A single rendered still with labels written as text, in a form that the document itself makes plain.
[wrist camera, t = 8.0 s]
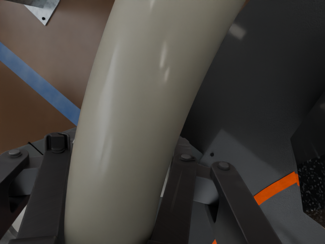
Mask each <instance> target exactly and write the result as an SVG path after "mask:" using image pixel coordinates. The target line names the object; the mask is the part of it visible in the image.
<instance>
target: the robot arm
mask: <svg viewBox="0 0 325 244"><path fill-rule="evenodd" d="M75 133H76V131H69V132H67V133H64V132H53V133H49V134H47V135H45V136H44V155H42V156H35V157H29V153H28V151H26V150H23V149H11V150H8V151H5V152H4V153H2V154H1V155H0V244H64V217H65V202H66V193H67V183H68V176H69V169H70V162H71V156H72V150H73V145H74V138H75ZM197 161H198V160H197V158H196V157H195V156H193V155H192V151H191V147H190V143H189V141H188V140H187V139H186V138H178V141H177V144H176V147H175V150H174V153H173V156H172V159H171V162H170V165H169V168H168V171H167V175H166V177H165V181H164V185H163V188H162V193H161V197H162V201H161V205H160V208H159V212H158V215H157V219H156V222H155V226H154V229H153V233H152V236H151V239H150V240H148V242H147V244H188V242H189V234H190V225H191V216H192V205H193V201H197V202H200V203H204V204H205V210H206V213H207V216H208V219H209V222H210V225H211V228H212V231H213V234H214V237H215V240H216V243H217V244H282V242H281V240H280V239H279V237H278V236H277V234H276V232H275V231H274V229H273V227H272V226H271V224H270V223H269V221H268V219H267V218H266V216H265V215H264V213H263V211H262V210H261V208H260V206H259V205H258V203H257V202H256V200H255V198H254V197H253V195H252V194H251V192H250V190H249V189H248V187H247V186H246V184H245V183H244V181H243V179H242V178H241V176H240V174H239V173H238V171H237V169H236V168H235V167H234V166H233V165H231V164H230V163H228V162H224V161H223V162H222V161H217V162H213V163H212V164H211V167H210V168H209V167H205V166H202V165H200V164H198V163H197ZM25 206H26V209H25V213H24V216H23V219H22V222H21V225H20V228H19V231H18V232H17V231H16V230H15V229H14V227H13V226H12V224H13V222H14V221H15V220H16V219H17V217H18V216H19V215H20V213H21V212H22V211H23V209H24V208H25Z"/></svg>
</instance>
